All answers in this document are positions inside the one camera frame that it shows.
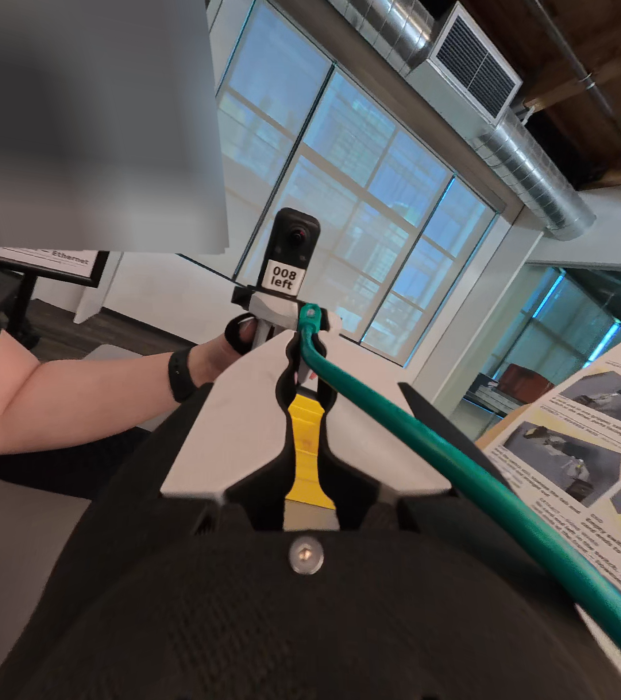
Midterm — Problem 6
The large window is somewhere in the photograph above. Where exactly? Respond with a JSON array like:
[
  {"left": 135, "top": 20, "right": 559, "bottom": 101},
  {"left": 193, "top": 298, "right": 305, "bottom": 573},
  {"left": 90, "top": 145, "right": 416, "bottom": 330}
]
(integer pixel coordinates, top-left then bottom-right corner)
[{"left": 215, "top": 0, "right": 503, "bottom": 368}]

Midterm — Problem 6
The brown leather seat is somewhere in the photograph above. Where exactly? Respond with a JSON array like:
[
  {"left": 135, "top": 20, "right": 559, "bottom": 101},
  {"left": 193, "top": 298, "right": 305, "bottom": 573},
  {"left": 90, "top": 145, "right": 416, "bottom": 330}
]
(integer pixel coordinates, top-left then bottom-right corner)
[{"left": 486, "top": 362, "right": 558, "bottom": 405}]

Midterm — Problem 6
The black framed sign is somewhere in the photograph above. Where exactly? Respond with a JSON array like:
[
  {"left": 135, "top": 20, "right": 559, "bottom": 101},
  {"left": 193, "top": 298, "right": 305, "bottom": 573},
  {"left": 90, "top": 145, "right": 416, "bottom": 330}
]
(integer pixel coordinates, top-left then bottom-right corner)
[{"left": 0, "top": 246, "right": 110, "bottom": 289}]

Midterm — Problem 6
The instruction poster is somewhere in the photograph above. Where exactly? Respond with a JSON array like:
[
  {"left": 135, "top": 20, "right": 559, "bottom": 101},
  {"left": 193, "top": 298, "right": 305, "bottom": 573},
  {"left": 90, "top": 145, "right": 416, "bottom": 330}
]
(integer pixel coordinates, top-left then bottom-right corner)
[{"left": 480, "top": 322, "right": 621, "bottom": 630}]

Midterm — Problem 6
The black sign stand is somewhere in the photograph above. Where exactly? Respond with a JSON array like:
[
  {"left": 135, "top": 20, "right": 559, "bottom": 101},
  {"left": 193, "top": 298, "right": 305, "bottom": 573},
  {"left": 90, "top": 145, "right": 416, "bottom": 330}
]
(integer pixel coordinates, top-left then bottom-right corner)
[{"left": 0, "top": 246, "right": 40, "bottom": 351}]

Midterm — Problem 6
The green ethernet cable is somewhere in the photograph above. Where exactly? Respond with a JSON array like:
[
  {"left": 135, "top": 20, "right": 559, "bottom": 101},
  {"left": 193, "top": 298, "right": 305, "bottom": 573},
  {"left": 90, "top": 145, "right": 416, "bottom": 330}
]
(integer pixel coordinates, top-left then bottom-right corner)
[{"left": 298, "top": 302, "right": 621, "bottom": 681}]

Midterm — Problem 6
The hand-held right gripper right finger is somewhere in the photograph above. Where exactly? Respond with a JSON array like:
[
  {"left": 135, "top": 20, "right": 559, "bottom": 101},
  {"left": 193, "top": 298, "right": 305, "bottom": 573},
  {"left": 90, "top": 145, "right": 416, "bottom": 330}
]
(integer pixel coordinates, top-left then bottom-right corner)
[{"left": 315, "top": 357, "right": 453, "bottom": 497}]

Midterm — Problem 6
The person's left forearm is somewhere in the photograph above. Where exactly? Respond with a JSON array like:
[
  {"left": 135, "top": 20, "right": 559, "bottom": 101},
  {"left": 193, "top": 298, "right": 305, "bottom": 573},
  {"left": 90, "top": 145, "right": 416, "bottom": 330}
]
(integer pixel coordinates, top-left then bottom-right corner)
[{"left": 0, "top": 328, "right": 177, "bottom": 456}]

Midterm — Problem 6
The round spiral air duct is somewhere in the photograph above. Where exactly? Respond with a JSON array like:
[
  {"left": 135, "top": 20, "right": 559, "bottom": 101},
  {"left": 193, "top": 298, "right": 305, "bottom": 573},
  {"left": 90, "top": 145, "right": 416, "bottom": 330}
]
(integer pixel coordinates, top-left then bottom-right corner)
[
  {"left": 326, "top": 0, "right": 438, "bottom": 74},
  {"left": 472, "top": 109, "right": 597, "bottom": 242}
]

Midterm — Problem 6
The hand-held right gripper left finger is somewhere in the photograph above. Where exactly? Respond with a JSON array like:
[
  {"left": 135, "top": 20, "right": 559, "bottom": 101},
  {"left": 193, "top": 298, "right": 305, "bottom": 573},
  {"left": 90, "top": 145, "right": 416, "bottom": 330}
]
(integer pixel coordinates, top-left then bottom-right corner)
[{"left": 160, "top": 332, "right": 296, "bottom": 502}]

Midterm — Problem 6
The interior glass window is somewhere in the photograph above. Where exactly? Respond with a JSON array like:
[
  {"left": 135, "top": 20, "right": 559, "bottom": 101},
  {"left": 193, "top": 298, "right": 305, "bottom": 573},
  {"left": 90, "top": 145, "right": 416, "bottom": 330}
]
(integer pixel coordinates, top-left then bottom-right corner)
[{"left": 466, "top": 262, "right": 621, "bottom": 427}]

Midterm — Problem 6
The grey wall air vent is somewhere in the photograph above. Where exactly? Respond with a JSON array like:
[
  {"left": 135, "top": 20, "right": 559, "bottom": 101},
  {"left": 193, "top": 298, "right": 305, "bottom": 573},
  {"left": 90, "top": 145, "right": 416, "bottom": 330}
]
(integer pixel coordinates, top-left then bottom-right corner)
[{"left": 405, "top": 0, "right": 525, "bottom": 128}]

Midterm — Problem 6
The person's left hand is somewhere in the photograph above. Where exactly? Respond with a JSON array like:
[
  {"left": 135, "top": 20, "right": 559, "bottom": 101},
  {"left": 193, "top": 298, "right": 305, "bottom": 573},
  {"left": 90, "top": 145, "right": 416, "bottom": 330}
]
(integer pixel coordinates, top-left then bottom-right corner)
[{"left": 187, "top": 319, "right": 260, "bottom": 387}]

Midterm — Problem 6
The black wristband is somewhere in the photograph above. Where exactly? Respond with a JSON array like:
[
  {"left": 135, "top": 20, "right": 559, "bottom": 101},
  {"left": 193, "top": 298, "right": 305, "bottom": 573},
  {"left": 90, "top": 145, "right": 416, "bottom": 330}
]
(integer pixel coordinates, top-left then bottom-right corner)
[{"left": 167, "top": 346, "right": 200, "bottom": 404}]

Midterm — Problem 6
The yellow plastic bin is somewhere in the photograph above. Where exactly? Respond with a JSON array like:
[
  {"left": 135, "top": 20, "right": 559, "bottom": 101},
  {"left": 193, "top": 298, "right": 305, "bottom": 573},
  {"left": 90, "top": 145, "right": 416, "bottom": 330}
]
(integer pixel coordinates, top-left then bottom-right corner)
[{"left": 283, "top": 394, "right": 339, "bottom": 512}]

